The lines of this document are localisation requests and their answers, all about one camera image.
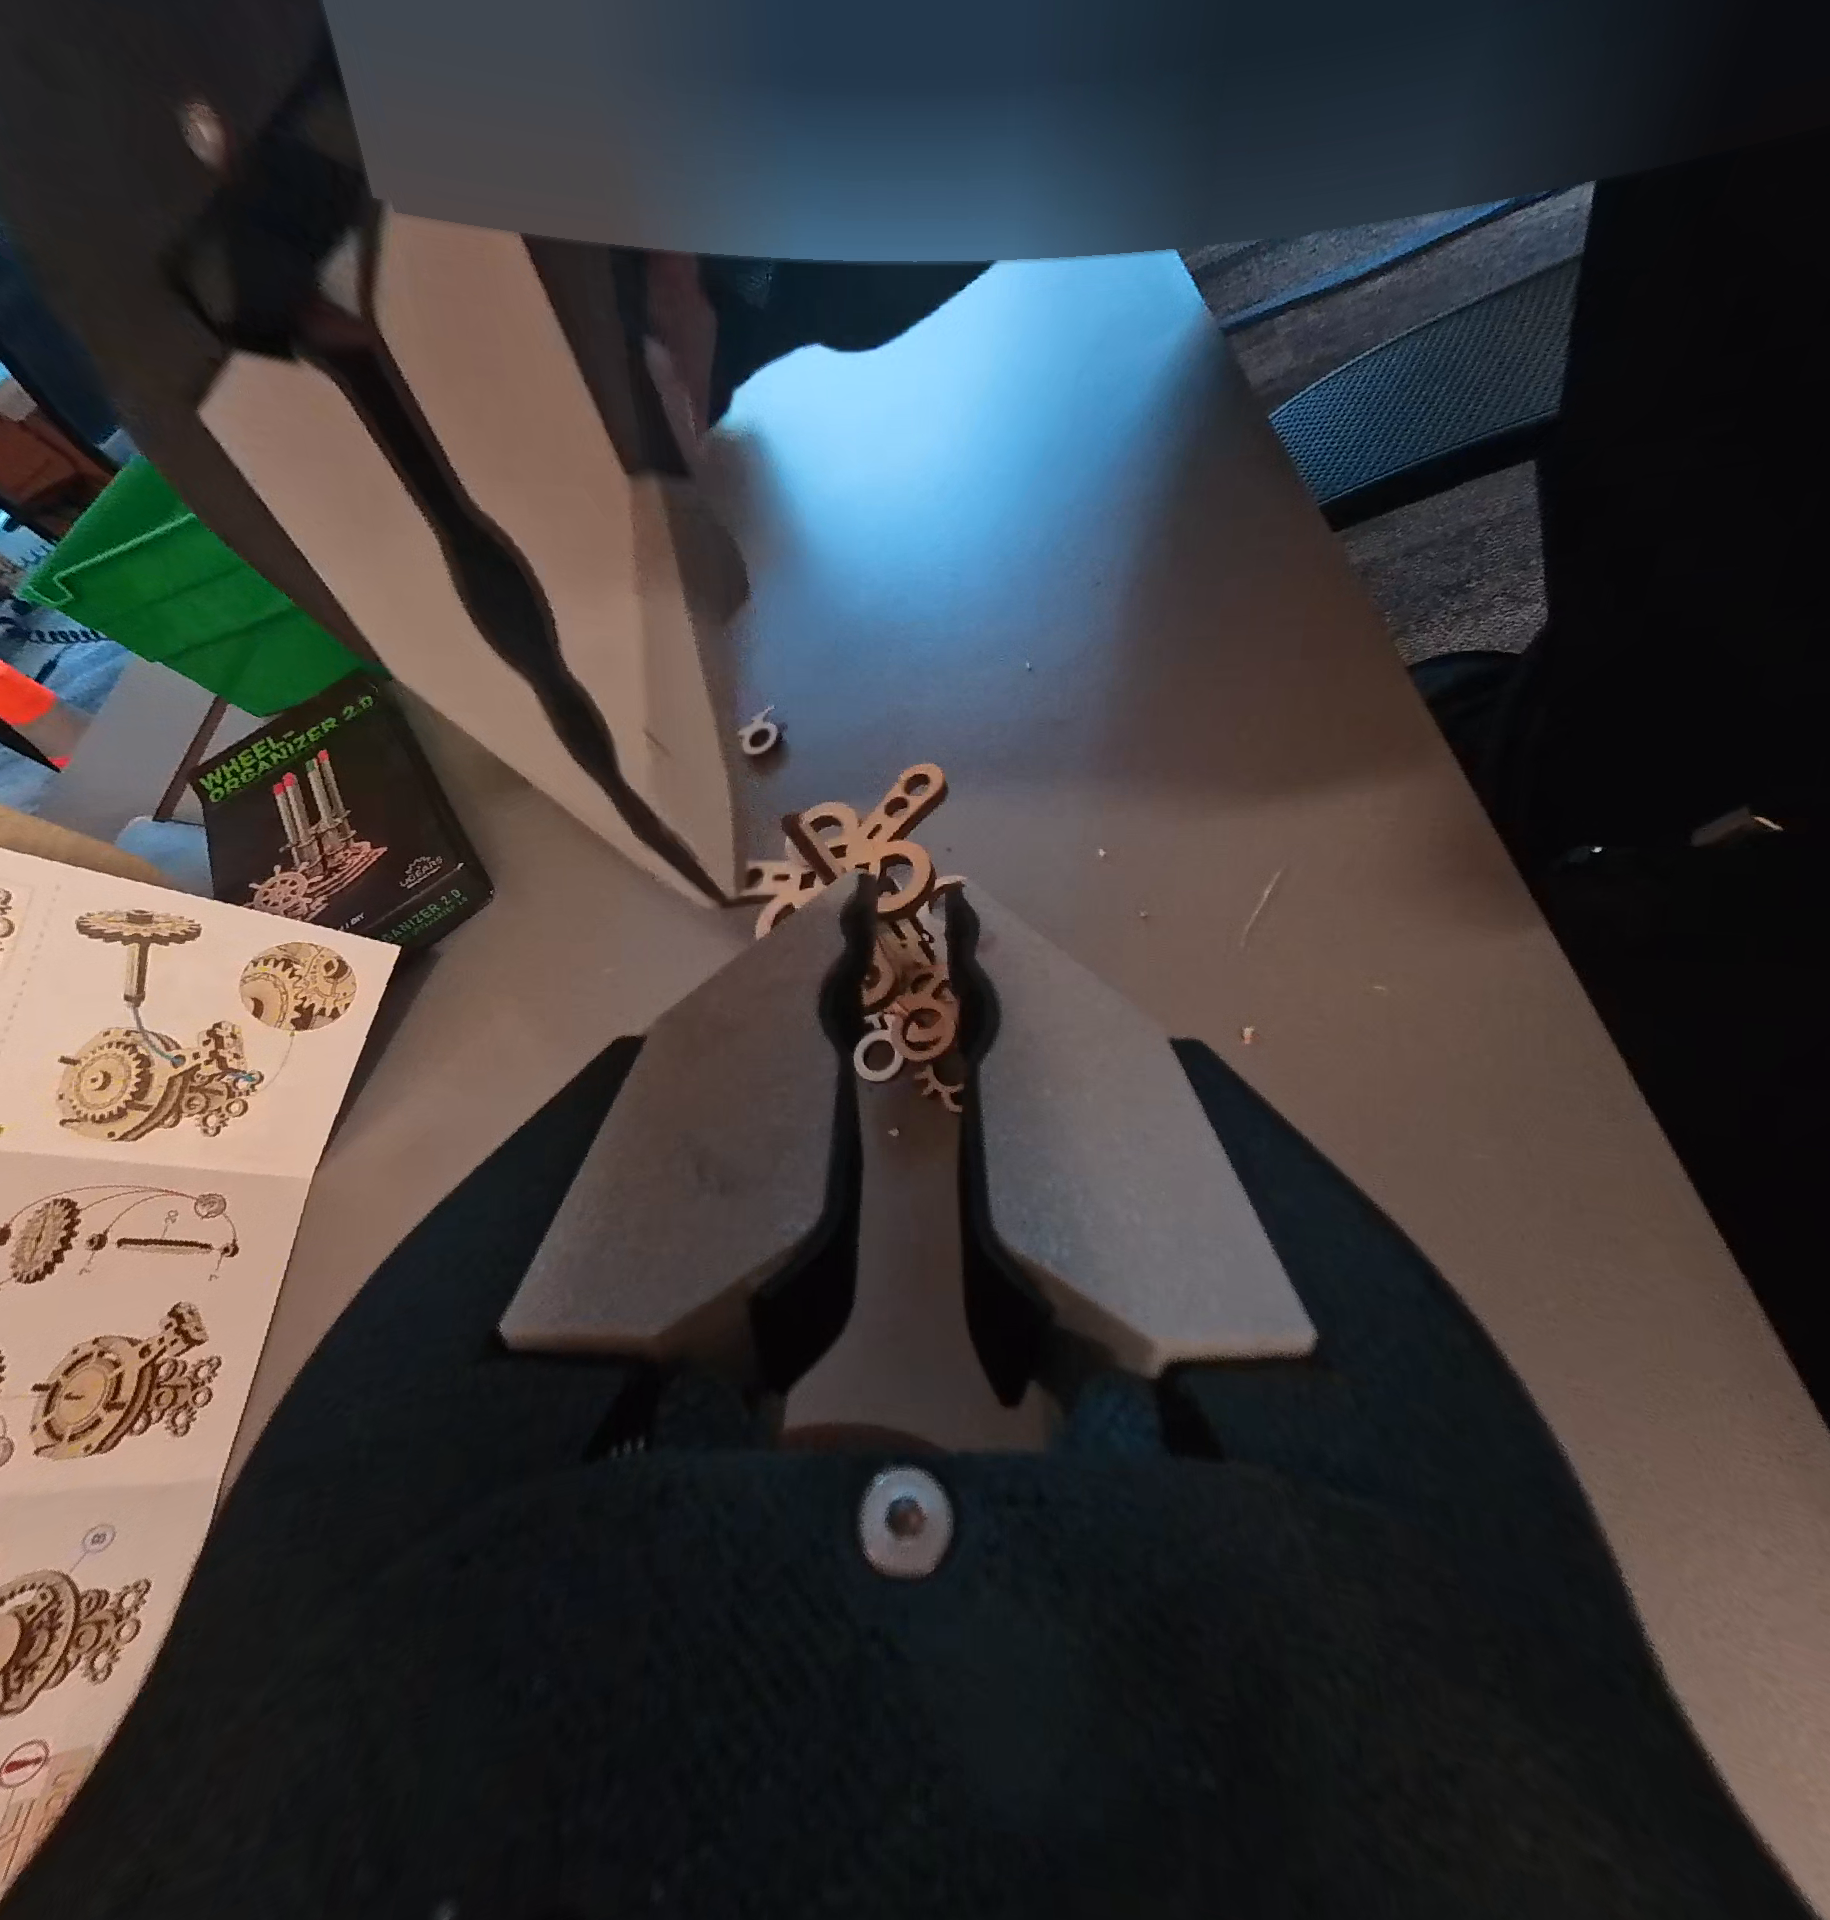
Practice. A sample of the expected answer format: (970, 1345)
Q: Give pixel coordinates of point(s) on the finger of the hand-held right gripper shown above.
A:
(555, 451)
(391, 601)

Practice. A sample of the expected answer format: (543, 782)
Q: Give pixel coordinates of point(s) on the wooden cross-shaped model part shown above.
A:
(840, 840)

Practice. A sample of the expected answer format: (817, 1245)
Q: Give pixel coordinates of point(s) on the dark cloth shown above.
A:
(840, 307)

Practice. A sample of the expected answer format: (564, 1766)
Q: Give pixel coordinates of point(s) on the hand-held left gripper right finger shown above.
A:
(1126, 1170)

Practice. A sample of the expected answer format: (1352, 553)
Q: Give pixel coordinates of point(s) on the green plastic bin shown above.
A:
(165, 586)

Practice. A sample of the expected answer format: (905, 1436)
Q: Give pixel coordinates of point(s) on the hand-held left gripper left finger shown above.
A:
(690, 1140)

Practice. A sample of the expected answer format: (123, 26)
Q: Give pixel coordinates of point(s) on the printed instruction sheet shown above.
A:
(121, 1276)

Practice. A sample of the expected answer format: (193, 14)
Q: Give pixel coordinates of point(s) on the black model kit box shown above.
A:
(330, 810)

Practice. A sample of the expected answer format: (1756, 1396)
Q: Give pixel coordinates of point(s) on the orange fabric item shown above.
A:
(1, 697)

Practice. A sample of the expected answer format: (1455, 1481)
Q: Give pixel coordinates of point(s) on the black mesh office chair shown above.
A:
(1426, 398)

